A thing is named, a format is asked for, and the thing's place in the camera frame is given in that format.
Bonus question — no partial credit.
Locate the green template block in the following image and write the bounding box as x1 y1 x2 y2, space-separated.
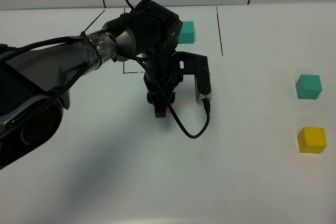
178 21 195 44

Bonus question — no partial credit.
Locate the yellow block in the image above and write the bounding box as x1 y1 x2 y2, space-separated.
297 127 328 154

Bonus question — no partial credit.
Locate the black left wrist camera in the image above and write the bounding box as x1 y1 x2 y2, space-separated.
177 51 212 106

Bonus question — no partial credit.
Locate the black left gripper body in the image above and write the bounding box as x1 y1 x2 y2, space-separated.
144 50 183 103

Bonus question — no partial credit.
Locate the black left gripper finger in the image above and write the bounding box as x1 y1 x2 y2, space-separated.
153 97 167 118

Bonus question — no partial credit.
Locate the black left camera cable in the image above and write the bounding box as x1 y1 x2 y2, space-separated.
125 0 212 138

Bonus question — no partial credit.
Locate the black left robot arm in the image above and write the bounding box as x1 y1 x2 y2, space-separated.
1 0 182 167

